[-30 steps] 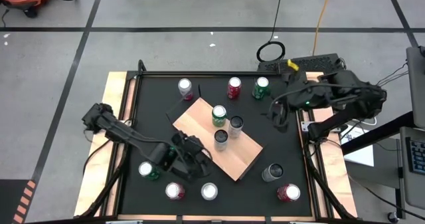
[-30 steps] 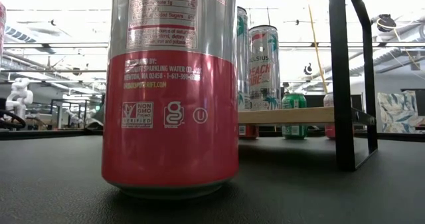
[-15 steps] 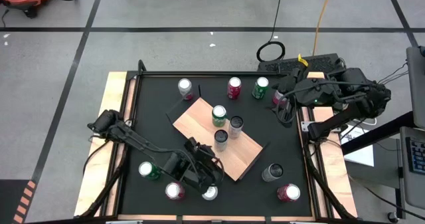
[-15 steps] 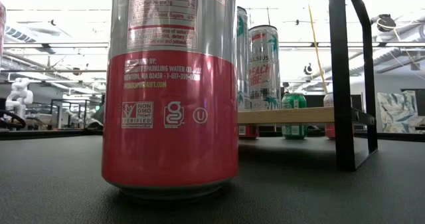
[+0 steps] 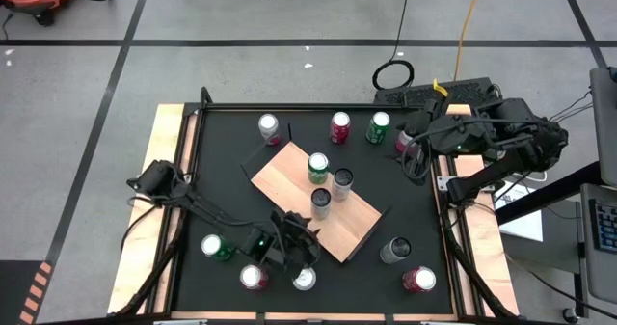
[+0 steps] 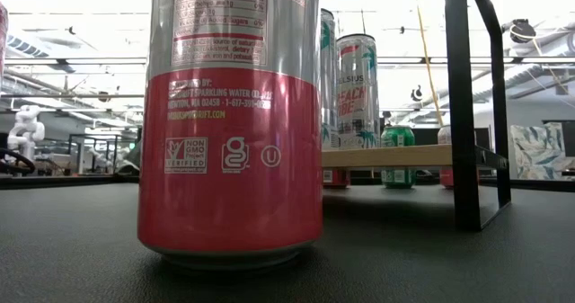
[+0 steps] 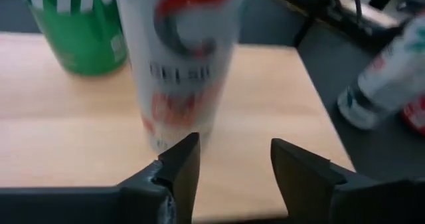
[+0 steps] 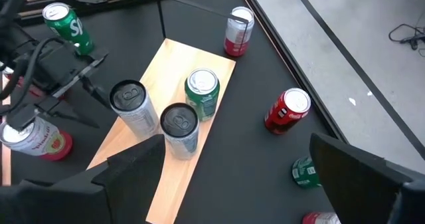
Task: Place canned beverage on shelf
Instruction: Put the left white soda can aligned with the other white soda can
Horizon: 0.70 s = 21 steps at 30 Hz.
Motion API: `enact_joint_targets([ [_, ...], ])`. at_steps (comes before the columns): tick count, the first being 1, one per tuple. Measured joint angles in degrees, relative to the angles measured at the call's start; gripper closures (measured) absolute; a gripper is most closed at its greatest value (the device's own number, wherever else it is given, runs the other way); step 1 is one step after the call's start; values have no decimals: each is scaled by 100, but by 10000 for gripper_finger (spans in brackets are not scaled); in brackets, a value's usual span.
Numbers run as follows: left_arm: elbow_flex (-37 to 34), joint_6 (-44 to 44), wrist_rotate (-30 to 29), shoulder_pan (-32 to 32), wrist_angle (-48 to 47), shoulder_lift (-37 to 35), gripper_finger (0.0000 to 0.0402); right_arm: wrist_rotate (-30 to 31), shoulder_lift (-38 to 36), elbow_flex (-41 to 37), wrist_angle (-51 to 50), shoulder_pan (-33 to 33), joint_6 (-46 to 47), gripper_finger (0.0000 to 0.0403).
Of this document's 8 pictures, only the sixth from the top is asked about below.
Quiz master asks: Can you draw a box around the pink white Spindrift can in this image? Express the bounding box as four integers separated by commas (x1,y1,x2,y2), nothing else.
137,0,324,271
437,125,455,188

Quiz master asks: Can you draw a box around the green Sprite can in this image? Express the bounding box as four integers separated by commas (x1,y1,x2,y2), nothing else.
380,125,417,189

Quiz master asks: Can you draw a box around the yellow cable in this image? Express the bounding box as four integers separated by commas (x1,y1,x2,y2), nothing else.
411,0,446,128

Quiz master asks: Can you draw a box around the leaf patterned cushion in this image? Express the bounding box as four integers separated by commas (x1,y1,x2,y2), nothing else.
510,121,575,181

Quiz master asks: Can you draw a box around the silver Celsius Peach Vibe can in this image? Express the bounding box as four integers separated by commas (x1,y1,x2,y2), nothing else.
335,33,381,150
320,8,339,151

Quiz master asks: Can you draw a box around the wooden shelf black metal frame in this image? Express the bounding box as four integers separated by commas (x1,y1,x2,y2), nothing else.
321,0,513,232

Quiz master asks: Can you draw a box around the black cable loop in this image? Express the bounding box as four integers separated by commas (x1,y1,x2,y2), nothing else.
0,147,32,177

